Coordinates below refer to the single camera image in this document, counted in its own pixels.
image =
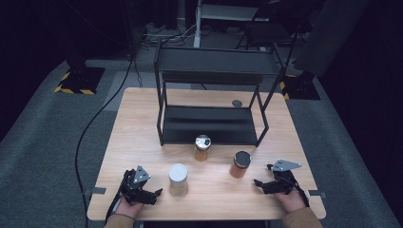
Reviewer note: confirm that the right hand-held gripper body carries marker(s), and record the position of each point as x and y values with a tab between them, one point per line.
282	182

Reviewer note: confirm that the white metal stand frame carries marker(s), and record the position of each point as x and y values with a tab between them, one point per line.
221	12

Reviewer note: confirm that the grey round table grommet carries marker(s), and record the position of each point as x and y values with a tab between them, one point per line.
237	103

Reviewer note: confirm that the grey table bracket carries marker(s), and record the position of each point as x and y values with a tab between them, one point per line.
317	193
95	191

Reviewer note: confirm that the black metal shelf rack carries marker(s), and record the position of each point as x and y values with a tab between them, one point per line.
210	125

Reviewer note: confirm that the dark grey curtain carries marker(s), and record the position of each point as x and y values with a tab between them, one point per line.
329	34

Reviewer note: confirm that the white lid spice jar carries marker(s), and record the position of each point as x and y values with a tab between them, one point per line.
178	179

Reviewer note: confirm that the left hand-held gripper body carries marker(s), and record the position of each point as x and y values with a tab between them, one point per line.
134	186

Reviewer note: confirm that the black lid spice jar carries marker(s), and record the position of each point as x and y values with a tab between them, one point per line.
240	164

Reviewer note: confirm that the person's left hand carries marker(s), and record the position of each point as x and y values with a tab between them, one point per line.
131	208

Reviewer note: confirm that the black stand base striped tape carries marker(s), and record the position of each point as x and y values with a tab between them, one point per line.
83	79
301	87

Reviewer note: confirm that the black folding chair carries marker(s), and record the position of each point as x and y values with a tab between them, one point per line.
269	31

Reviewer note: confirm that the silver lid spice jar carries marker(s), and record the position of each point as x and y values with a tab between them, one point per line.
202	147

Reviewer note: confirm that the person's right hand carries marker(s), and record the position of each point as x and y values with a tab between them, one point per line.
291	201

